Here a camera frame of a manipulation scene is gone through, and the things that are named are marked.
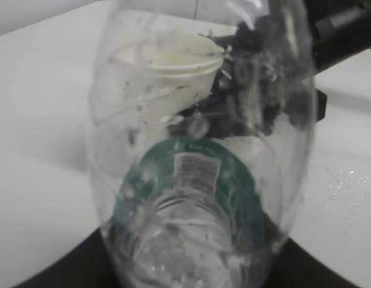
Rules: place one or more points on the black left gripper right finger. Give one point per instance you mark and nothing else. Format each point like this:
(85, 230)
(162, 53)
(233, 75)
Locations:
(296, 268)

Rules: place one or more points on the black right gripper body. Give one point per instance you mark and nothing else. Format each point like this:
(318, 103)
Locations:
(260, 80)

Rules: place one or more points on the clear water bottle green label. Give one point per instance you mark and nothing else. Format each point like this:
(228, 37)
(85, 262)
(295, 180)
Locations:
(184, 211)

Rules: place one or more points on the white paper cup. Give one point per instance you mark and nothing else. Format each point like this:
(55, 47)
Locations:
(153, 75)

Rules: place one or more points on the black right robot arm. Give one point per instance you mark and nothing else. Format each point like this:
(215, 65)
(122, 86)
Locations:
(339, 29)

